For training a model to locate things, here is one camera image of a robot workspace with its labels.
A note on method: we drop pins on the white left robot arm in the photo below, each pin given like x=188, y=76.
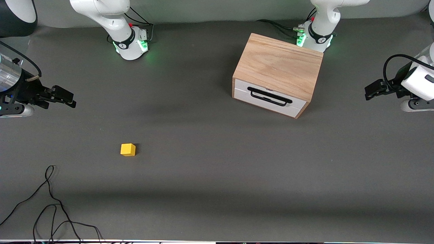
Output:
x=322, y=17

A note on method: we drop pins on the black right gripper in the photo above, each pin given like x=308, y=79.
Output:
x=28, y=90

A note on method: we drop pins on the white-fronted wooden drawer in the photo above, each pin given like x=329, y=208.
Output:
x=244, y=89

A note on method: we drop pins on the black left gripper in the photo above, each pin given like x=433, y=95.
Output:
x=394, y=85

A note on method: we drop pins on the wooden drawer cabinet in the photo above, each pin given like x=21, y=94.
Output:
x=278, y=64

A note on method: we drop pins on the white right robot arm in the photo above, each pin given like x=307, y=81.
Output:
x=112, y=20

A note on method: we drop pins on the grey table mat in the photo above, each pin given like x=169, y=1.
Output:
x=203, y=169

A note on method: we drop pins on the yellow cube block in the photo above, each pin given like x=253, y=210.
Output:
x=127, y=149

